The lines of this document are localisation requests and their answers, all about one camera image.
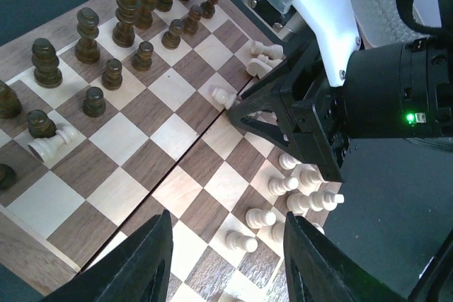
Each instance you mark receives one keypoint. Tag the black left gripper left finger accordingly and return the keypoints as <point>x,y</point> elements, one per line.
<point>138,269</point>

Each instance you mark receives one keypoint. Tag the dark chess pieces row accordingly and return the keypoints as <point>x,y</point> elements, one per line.
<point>139,111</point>

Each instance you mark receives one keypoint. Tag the light chess pieces pile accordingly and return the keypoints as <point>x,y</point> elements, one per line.
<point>227,235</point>

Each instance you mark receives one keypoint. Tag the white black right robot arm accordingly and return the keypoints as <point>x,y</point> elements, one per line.
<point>402,90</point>

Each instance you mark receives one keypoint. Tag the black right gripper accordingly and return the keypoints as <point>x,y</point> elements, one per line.
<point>294,108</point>

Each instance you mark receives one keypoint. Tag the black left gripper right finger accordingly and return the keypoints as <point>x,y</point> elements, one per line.
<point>316,270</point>

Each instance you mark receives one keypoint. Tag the wooden chess board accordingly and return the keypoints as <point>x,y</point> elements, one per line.
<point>25,253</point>

